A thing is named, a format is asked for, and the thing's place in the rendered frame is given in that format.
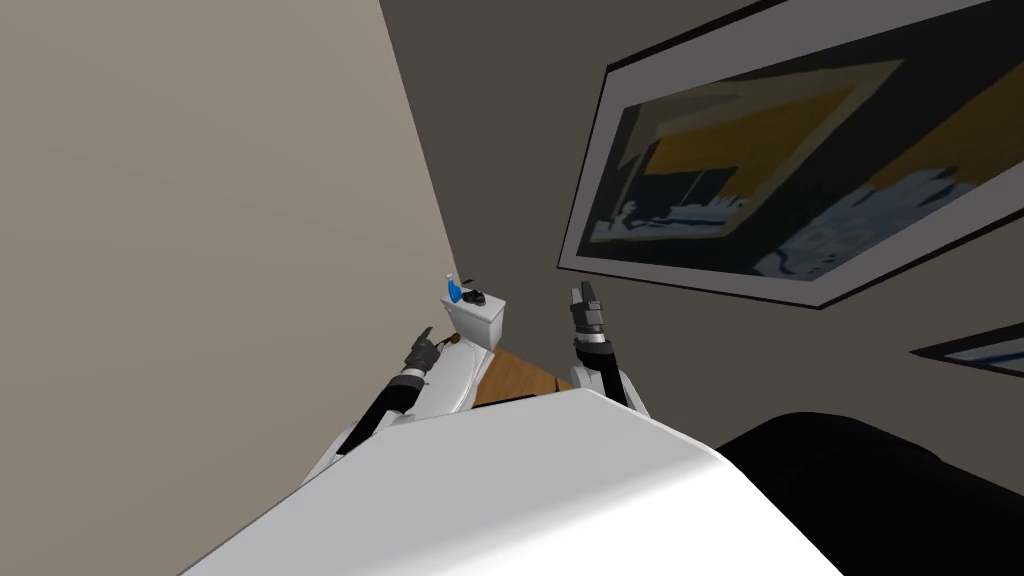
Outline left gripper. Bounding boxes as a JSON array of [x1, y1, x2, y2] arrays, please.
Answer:
[[403, 325, 441, 374]]

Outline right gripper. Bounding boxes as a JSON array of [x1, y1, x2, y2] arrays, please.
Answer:
[[569, 280, 607, 340]]

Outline white toilet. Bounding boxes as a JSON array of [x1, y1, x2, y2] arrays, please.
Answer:
[[415, 291, 508, 417]]

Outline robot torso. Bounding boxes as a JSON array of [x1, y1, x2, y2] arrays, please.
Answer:
[[179, 387, 846, 576]]

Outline large framed yellow blue picture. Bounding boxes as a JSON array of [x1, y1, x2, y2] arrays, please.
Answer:
[[556, 0, 1024, 312]]

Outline small dark framed picture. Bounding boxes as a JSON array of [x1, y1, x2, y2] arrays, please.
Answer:
[[909, 321, 1024, 380]]

